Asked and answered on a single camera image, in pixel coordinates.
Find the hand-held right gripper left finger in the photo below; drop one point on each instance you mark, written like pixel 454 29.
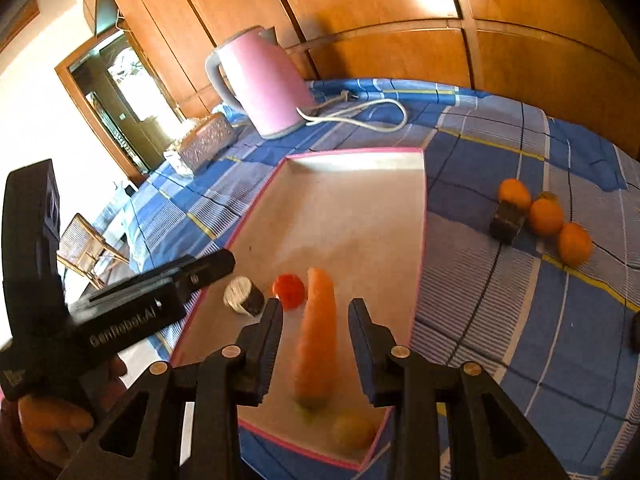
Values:
pixel 266 360

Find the wicker chair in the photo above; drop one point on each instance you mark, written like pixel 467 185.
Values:
pixel 82 240

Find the blue plaid tablecloth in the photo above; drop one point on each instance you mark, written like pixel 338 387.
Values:
pixel 475 310

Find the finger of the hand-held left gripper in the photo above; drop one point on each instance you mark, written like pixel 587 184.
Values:
pixel 205 272

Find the red tomato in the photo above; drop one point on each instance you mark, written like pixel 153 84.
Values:
pixel 289 290

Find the pink-edged white tray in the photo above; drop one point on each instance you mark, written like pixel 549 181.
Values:
pixel 350 220

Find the silver patterned tissue box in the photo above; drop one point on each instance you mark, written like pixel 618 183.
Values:
pixel 205 142

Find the orange carrot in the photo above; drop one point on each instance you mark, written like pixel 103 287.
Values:
pixel 317 335

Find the yellow round fruit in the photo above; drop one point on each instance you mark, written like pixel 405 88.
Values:
pixel 352 432

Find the person's left hand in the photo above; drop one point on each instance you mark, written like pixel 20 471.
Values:
pixel 47 422

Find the wooden wardrobe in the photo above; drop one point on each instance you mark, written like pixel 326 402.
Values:
pixel 375 10

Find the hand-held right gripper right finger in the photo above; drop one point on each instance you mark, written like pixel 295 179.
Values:
pixel 364 360

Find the orange tangerine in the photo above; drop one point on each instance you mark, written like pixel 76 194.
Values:
pixel 515 194
pixel 546 217
pixel 575 244

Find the small yellow-green fruit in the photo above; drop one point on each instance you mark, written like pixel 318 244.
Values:
pixel 548 196

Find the wooden framed glass door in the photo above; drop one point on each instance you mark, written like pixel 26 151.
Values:
pixel 125 110

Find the pink electric kettle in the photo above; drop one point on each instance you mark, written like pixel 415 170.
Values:
pixel 265 90

